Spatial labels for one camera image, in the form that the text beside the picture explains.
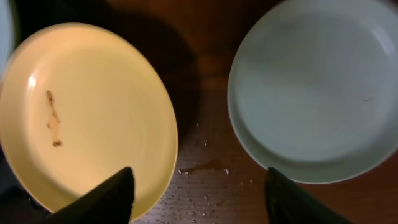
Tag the yellow plate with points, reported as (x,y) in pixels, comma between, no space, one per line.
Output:
(79,103)

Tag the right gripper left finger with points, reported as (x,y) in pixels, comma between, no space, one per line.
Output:
(109,203)

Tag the light blue plate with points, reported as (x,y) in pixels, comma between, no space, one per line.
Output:
(8,32)
(312,90)

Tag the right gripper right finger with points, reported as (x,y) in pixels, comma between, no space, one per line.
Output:
(286,202)

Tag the black round tray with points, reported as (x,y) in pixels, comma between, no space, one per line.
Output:
(17,206)

